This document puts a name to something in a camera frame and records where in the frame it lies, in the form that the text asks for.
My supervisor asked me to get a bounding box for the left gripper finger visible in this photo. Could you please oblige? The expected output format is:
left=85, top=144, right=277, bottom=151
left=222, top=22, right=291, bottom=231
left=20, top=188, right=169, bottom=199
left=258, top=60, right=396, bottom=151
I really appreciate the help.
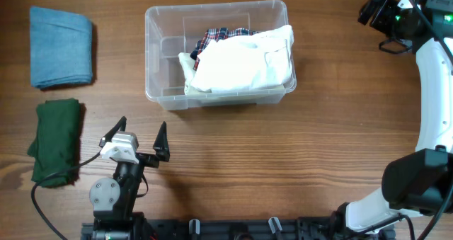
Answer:
left=99, top=116, right=127, bottom=147
left=153, top=121, right=170, bottom=162

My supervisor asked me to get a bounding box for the white cloth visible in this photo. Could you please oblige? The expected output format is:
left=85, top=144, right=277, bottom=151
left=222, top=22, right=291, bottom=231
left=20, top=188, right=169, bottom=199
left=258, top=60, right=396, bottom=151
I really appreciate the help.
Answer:
left=185, top=25, right=294, bottom=93

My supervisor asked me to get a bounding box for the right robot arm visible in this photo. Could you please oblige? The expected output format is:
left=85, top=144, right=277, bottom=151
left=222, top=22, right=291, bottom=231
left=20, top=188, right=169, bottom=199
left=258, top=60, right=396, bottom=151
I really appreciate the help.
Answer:
left=301, top=0, right=452, bottom=239

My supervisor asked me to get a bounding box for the clear plastic storage bin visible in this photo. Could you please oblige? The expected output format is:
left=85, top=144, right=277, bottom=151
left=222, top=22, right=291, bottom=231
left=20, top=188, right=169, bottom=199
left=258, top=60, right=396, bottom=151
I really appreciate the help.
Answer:
left=145, top=0, right=297, bottom=110

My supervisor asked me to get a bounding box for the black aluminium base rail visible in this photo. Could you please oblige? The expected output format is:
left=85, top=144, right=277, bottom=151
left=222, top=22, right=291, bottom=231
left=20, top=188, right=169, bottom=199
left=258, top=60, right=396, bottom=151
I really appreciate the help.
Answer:
left=80, top=217, right=396, bottom=240

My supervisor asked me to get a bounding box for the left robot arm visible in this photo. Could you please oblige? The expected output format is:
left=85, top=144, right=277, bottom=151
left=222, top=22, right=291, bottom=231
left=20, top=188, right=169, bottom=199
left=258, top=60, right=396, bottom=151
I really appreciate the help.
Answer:
left=81, top=117, right=170, bottom=240

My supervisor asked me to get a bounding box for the blue cloth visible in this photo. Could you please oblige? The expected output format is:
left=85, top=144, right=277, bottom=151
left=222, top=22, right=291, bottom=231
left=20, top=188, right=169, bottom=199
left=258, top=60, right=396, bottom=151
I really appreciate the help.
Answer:
left=29, top=6, right=93, bottom=89

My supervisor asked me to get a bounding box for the dark green cloth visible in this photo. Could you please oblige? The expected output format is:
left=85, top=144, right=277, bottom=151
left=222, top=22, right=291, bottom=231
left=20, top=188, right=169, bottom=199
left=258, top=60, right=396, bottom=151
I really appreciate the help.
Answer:
left=27, top=98, right=81, bottom=188

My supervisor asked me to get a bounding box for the cream cloth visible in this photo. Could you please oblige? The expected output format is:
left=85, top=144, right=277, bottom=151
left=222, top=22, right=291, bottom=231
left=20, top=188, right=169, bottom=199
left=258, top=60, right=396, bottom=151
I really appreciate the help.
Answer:
left=178, top=52, right=292, bottom=95

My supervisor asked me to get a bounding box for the plaid flannel cloth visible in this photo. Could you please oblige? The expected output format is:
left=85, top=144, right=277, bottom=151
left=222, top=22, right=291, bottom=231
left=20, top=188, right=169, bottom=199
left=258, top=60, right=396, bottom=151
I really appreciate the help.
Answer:
left=190, top=28, right=258, bottom=71

